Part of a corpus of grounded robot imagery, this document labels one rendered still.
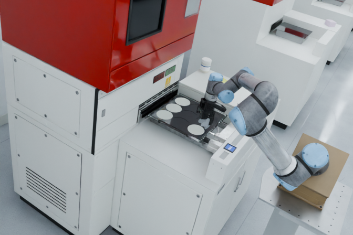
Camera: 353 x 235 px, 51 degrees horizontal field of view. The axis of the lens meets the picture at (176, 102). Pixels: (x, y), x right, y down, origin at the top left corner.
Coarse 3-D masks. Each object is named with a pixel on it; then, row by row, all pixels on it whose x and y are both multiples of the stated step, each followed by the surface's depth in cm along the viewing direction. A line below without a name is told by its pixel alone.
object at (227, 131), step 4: (232, 124) 231; (228, 128) 226; (232, 128) 227; (224, 132) 222; (228, 132) 222; (232, 132) 223; (228, 136) 219; (216, 140) 214; (208, 148) 208; (212, 148) 207; (212, 152) 208
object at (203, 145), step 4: (152, 120) 228; (160, 124) 225; (164, 128) 225; (168, 128) 223; (172, 132) 223; (176, 132) 221; (180, 136) 221; (184, 136) 219; (188, 140) 218; (192, 140) 217; (196, 144) 216; (200, 144) 215; (204, 144) 213; (204, 148) 214
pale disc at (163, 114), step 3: (159, 111) 226; (162, 111) 226; (165, 111) 227; (168, 111) 227; (159, 114) 223; (162, 114) 223; (165, 114) 224; (168, 114) 224; (171, 114) 225; (159, 117) 220; (162, 117) 220; (165, 117) 221; (168, 117) 221; (171, 117) 222
